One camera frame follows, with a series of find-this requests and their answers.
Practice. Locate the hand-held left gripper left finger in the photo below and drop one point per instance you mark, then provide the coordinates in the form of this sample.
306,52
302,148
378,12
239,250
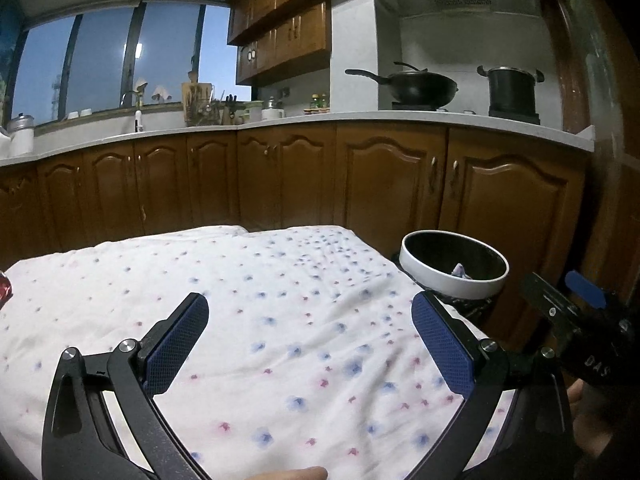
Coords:
175,345

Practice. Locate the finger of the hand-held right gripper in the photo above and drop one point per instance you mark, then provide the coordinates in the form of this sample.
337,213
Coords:
550,307
586,289

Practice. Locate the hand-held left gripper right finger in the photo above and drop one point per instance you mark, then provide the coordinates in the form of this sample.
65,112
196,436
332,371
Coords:
442,345

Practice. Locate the white-rimmed black bin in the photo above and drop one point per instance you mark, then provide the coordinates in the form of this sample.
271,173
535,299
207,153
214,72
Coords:
425,271

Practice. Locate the person's right hand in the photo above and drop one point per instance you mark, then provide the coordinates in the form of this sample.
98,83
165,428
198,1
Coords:
584,420

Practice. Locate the person's left hand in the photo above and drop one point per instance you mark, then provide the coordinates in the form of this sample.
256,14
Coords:
290,474

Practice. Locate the floral printed white blanket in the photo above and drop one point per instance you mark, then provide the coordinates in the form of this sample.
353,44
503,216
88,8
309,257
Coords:
300,310

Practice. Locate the red packet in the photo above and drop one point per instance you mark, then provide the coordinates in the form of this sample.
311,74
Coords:
4,287

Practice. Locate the wooden framed glass door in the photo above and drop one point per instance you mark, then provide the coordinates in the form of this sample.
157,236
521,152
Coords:
605,85

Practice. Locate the wooden base cabinets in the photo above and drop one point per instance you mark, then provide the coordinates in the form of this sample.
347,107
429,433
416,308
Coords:
300,180

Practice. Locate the gas stove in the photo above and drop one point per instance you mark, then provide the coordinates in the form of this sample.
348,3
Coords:
465,112

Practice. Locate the black stock pot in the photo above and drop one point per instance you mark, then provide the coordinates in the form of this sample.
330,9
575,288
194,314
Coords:
510,90

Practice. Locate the sink faucet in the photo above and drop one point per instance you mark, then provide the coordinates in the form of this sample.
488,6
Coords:
137,115

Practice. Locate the knife block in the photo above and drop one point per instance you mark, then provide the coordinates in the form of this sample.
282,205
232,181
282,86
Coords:
229,110

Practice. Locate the wooden utensil holder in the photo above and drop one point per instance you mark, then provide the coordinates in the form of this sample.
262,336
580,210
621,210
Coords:
197,102

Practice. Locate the green-lidded container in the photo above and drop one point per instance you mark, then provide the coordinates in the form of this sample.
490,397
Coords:
254,112

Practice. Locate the white pot with lid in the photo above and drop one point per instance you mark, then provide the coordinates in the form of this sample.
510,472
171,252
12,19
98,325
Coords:
273,112

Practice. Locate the black wok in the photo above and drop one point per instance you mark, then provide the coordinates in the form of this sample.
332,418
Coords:
420,85

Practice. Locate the white lidded canister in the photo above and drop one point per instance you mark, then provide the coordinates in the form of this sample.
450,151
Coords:
21,135

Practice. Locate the condiment bottle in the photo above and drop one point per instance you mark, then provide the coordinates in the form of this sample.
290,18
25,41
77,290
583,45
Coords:
314,102
324,102

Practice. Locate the kitchen window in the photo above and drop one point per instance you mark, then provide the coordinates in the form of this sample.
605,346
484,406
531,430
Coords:
105,55

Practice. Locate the wooden wall cabinets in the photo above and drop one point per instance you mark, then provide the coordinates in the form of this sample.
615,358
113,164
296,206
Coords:
285,25

